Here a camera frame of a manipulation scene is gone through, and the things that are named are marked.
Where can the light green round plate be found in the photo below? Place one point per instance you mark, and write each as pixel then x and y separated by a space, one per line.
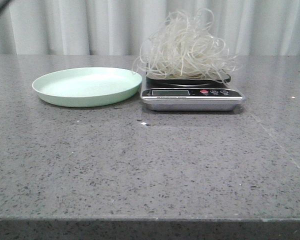
pixel 87 86

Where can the white vermicelli noodle bundle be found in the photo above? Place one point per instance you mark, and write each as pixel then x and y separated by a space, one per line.
pixel 184 48

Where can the white pleated curtain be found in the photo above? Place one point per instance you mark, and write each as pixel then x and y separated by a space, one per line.
pixel 118 27

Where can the black silver kitchen scale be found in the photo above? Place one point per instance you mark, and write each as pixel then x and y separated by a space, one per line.
pixel 190 94

